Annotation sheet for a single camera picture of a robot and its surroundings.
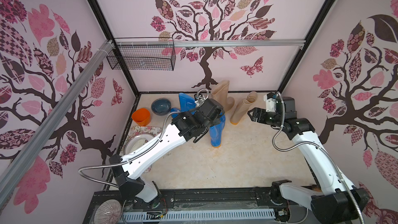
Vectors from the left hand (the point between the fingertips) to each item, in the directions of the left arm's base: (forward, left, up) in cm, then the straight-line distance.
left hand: (213, 117), depth 70 cm
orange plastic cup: (+24, +49, -32) cm, 63 cm away
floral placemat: (+10, +51, -28) cm, 59 cm away
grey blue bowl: (+28, +35, -25) cm, 52 cm away
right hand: (+6, -21, -3) cm, 23 cm away
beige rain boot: (+12, -17, -7) cm, 22 cm away
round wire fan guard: (-33, +48, -28) cm, 65 cm away
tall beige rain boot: (+20, -5, -4) cm, 21 cm away
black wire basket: (+46, +42, +6) cm, 63 cm away
